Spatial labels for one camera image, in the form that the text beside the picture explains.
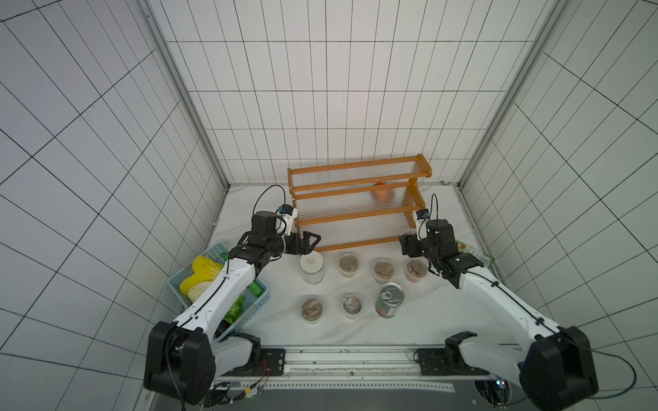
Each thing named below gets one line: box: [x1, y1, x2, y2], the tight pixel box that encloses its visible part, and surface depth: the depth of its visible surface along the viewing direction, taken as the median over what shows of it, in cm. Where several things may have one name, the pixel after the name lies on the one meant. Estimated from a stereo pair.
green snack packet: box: [455, 239, 497, 269], surface depth 97 cm
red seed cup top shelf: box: [372, 260, 395, 285], surface depth 88 cm
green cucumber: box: [246, 279, 264, 298], surface depth 87 cm
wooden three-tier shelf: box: [287, 153, 432, 253], surface depth 94 cm
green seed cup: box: [300, 297, 324, 325], surface depth 79 cm
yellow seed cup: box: [338, 253, 359, 278], surface depth 89 cm
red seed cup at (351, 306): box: [342, 294, 362, 320], surface depth 81 cm
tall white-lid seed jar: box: [299, 250, 325, 285], surface depth 85 cm
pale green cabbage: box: [223, 294, 246, 325], surface depth 77 cm
